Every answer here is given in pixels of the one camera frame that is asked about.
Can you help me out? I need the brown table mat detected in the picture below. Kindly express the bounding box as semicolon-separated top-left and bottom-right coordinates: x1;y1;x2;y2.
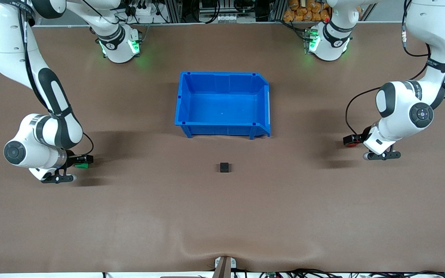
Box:
0;21;445;275

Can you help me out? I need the blue plastic storage bin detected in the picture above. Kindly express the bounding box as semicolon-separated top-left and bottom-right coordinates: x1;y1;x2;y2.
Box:
174;71;272;140

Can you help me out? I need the orange packets pile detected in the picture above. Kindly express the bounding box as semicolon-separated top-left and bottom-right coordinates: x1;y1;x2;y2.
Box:
283;0;330;22

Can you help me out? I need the white power strip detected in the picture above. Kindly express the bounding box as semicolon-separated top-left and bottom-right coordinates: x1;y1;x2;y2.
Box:
132;6;161;24

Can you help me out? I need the aluminium rack frame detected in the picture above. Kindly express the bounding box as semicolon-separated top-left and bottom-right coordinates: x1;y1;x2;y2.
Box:
163;0;287;24

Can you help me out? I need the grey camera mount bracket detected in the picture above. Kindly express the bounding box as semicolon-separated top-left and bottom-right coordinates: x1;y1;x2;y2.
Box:
212;256;237;278

